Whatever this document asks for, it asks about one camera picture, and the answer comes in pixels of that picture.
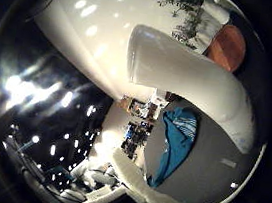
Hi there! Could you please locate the white spray bottle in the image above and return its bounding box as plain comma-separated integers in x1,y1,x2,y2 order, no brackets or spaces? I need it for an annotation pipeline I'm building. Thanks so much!
115,22,269,156

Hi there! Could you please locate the teal cloth with white stripes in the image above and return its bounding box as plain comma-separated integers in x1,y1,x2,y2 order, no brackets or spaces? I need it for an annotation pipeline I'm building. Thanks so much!
145,103,201,194

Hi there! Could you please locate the cluttered storage shelf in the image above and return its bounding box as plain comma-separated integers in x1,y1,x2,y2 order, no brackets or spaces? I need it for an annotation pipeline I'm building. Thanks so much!
113,86,171,164

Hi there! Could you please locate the dark grey table mat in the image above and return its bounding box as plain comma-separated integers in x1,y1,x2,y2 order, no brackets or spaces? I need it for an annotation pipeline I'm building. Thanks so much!
136,94,270,203

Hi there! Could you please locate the round wooden tray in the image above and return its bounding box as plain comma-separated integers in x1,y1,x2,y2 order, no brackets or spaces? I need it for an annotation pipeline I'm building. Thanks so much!
203,21,250,75

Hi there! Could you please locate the wispy potted plant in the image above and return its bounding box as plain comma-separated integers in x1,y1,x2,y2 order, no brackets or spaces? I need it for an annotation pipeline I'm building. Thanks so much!
167,9,222,55

